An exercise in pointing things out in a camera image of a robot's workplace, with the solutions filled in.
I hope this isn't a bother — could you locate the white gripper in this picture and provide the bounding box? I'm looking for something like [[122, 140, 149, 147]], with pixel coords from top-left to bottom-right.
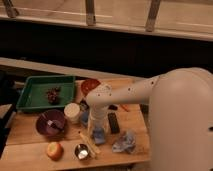
[[88, 107, 108, 134]]

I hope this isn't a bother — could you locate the blue sponge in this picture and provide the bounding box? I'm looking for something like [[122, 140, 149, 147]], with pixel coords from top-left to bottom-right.
[[93, 127, 106, 145]]

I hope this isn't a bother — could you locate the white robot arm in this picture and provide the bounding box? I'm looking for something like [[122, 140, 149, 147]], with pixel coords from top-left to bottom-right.
[[86, 68, 213, 171]]

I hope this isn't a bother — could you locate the red bowl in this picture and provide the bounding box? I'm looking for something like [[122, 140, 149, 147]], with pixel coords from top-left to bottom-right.
[[81, 79, 100, 96]]

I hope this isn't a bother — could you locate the fork in purple bowl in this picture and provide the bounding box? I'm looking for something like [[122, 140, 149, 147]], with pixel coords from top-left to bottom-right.
[[41, 114, 63, 131]]

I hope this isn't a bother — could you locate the purple bowl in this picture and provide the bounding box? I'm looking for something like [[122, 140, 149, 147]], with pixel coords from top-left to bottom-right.
[[36, 109, 66, 136]]

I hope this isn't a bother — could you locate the blue cup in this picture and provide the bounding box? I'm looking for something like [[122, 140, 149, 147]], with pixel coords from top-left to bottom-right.
[[80, 111, 89, 127]]

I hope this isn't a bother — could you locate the black remote control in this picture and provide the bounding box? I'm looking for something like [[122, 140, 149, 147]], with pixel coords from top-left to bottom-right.
[[108, 113, 120, 134]]

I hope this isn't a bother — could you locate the white cylindrical container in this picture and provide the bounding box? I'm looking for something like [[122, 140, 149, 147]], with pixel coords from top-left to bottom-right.
[[64, 103, 80, 124]]

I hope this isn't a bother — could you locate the orange carrot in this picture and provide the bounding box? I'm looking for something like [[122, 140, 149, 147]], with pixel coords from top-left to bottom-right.
[[120, 104, 130, 112]]

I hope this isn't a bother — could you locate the yellow wooden stick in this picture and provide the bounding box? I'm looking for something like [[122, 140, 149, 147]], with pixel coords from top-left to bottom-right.
[[79, 132, 100, 158]]

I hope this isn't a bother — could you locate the crumpled blue-grey cloth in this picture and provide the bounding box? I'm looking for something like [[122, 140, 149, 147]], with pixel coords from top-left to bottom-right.
[[112, 130, 136, 154]]

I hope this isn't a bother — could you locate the small metal cup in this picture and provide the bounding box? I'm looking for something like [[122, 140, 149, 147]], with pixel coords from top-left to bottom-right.
[[74, 144, 89, 160]]

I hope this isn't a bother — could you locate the dark grape bunch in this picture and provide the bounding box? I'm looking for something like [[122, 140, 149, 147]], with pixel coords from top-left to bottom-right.
[[46, 87, 60, 104]]

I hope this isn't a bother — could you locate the red yellow apple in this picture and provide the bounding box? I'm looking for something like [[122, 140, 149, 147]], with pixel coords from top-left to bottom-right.
[[46, 142, 63, 160]]

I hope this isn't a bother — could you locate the green plastic tray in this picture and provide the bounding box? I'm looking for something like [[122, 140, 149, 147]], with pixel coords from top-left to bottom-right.
[[16, 75, 76, 113]]

